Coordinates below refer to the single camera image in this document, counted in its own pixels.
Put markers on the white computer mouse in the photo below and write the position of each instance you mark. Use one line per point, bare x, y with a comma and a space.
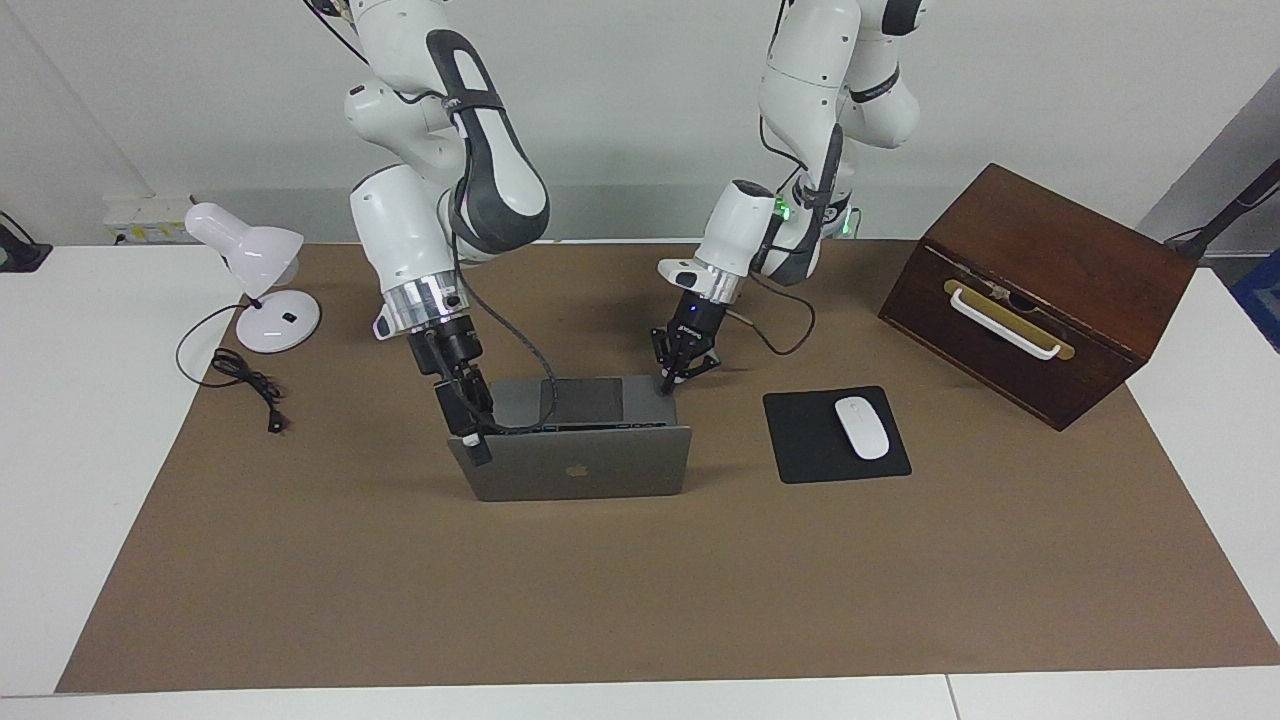
862, 428

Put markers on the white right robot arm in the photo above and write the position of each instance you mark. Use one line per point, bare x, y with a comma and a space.
400, 230

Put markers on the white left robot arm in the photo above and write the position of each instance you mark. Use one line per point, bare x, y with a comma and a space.
800, 60

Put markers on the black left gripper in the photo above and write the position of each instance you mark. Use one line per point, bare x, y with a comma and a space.
693, 315

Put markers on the silver Apple laptop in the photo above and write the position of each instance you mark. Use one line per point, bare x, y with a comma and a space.
600, 470

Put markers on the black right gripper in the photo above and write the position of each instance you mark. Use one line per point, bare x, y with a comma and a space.
445, 348

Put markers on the dark brown wooden box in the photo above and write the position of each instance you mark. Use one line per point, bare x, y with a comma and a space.
1050, 240

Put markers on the black mouse pad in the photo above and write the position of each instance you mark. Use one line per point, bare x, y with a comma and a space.
800, 440

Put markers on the blue storage bin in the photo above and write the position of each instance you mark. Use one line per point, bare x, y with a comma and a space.
1262, 295

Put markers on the black camera stand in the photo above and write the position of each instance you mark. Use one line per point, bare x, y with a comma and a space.
1230, 212

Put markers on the white power strip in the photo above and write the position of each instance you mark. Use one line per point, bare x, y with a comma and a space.
150, 215

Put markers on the white desk lamp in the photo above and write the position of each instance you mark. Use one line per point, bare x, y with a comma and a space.
265, 335

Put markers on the brown table mat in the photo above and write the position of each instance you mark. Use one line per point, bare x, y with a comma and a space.
640, 600

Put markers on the black clamp base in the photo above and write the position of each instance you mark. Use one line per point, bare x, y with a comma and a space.
20, 255

